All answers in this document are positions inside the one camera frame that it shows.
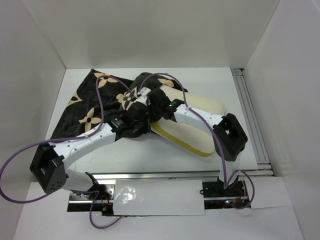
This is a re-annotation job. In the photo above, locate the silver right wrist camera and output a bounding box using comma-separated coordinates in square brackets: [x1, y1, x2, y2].
[138, 87, 151, 96]

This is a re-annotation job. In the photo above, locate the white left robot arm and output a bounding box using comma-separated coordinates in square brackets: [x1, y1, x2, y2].
[30, 101, 148, 200]

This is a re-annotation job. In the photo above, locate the cream pillow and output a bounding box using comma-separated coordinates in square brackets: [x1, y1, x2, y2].
[149, 86, 227, 159]

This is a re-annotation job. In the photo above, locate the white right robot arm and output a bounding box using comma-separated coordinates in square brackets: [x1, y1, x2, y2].
[147, 88, 248, 196]

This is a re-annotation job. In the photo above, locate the white cover plate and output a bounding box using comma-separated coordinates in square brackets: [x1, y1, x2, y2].
[112, 179, 205, 216]

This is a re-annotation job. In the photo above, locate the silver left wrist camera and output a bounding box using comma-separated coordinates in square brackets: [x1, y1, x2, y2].
[134, 95, 150, 107]

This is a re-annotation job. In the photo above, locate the black floral pillowcase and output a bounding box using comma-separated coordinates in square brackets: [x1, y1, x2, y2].
[50, 68, 189, 141]

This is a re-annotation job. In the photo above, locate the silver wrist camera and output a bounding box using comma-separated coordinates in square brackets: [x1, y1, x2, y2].
[134, 95, 150, 107]
[138, 87, 151, 96]

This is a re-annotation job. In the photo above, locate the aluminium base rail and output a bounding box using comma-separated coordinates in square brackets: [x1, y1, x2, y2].
[67, 171, 273, 182]

